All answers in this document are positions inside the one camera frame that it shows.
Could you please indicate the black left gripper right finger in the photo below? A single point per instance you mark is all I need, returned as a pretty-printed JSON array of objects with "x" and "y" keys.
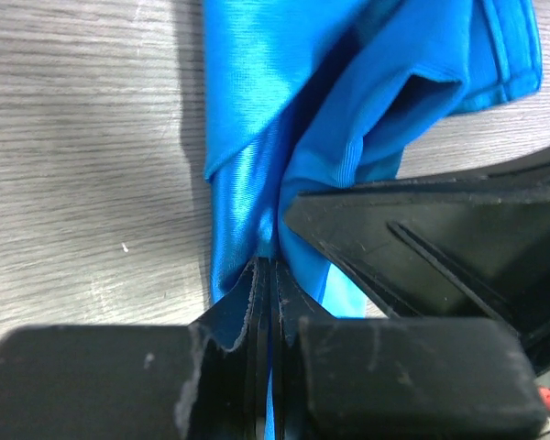
[{"x": 396, "y": 378}]

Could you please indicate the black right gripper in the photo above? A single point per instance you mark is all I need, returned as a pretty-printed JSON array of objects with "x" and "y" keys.
[{"x": 523, "y": 276}]

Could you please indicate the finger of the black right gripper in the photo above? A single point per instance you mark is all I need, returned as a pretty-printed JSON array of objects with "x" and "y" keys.
[{"x": 467, "y": 248}]

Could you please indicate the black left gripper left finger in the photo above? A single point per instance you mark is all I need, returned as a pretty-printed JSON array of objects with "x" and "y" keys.
[{"x": 204, "y": 380}]

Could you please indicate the blue cloth napkin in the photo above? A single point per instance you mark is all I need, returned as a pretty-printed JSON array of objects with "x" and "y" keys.
[{"x": 311, "y": 96}]

